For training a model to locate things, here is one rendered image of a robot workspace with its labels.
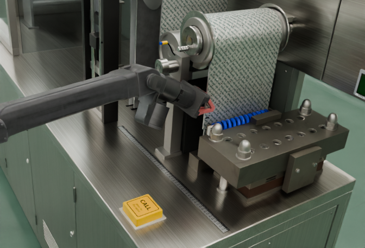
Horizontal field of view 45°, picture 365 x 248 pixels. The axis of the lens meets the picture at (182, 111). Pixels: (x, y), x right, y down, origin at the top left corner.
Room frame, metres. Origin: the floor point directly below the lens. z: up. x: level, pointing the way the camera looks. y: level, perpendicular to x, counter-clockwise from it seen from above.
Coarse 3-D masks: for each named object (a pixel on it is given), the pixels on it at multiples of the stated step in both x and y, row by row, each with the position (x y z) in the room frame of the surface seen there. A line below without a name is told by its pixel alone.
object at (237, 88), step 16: (224, 64) 1.06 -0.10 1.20; (240, 64) 1.09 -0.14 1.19; (256, 64) 1.12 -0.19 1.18; (272, 64) 1.16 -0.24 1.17; (208, 80) 1.03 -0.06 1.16; (224, 80) 1.06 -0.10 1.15; (240, 80) 1.09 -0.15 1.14; (256, 80) 1.13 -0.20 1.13; (272, 80) 1.17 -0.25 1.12; (224, 96) 1.07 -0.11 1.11; (240, 96) 1.10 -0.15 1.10; (256, 96) 1.14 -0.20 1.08; (224, 112) 1.07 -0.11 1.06; (240, 112) 1.10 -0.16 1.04
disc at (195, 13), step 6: (192, 12) 1.10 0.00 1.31; (198, 12) 1.08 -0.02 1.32; (186, 18) 1.12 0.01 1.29; (204, 18) 1.06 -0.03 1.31; (210, 24) 1.04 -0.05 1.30; (180, 30) 1.14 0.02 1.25; (210, 30) 1.03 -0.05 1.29; (180, 36) 1.13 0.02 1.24; (210, 36) 1.03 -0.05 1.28; (180, 42) 1.13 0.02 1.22; (210, 42) 1.03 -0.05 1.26; (210, 48) 1.03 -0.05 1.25; (210, 54) 1.03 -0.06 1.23; (204, 60) 1.04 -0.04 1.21; (210, 60) 1.03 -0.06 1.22; (192, 66) 1.08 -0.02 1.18; (198, 66) 1.06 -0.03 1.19; (204, 66) 1.04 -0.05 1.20
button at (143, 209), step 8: (136, 200) 0.83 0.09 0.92; (144, 200) 0.83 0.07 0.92; (152, 200) 0.84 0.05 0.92; (128, 208) 0.80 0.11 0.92; (136, 208) 0.80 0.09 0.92; (144, 208) 0.80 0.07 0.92; (152, 208) 0.81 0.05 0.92; (160, 208) 0.81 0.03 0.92; (128, 216) 0.80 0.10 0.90; (136, 216) 0.78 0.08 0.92; (144, 216) 0.78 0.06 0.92; (152, 216) 0.79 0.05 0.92; (160, 216) 0.80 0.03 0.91; (136, 224) 0.77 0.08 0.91
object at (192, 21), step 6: (192, 18) 1.09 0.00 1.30; (198, 18) 1.07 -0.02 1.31; (186, 24) 1.11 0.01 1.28; (192, 24) 1.09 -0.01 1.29; (198, 24) 1.07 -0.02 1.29; (204, 24) 1.05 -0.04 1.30; (282, 24) 1.19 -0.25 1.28; (204, 30) 1.05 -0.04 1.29; (282, 30) 1.18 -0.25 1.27; (204, 36) 1.04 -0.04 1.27; (282, 36) 1.18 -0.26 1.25; (204, 42) 1.04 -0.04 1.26; (204, 48) 1.04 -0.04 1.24; (204, 54) 1.04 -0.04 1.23; (192, 60) 1.08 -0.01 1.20; (198, 60) 1.05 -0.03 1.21
